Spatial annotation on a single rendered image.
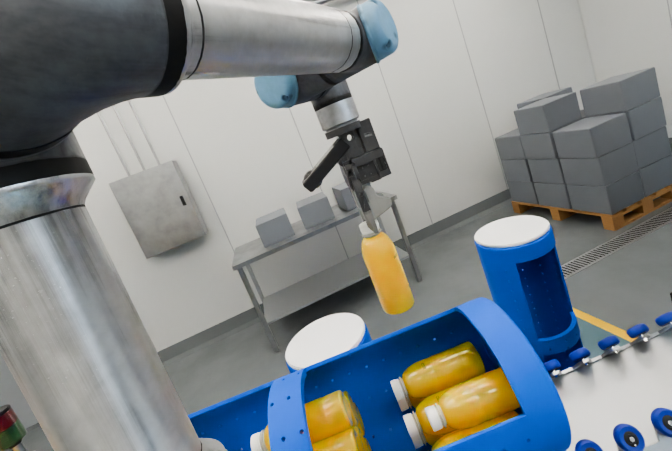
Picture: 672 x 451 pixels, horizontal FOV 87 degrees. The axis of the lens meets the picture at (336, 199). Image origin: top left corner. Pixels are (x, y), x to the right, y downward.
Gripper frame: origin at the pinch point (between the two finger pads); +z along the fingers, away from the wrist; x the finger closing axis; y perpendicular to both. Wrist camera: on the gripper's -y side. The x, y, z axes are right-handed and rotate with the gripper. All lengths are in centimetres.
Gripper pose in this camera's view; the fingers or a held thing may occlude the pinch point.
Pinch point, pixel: (368, 225)
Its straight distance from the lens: 70.9
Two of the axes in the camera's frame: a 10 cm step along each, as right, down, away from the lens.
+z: 3.7, 9.1, 1.8
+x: -1.0, -1.5, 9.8
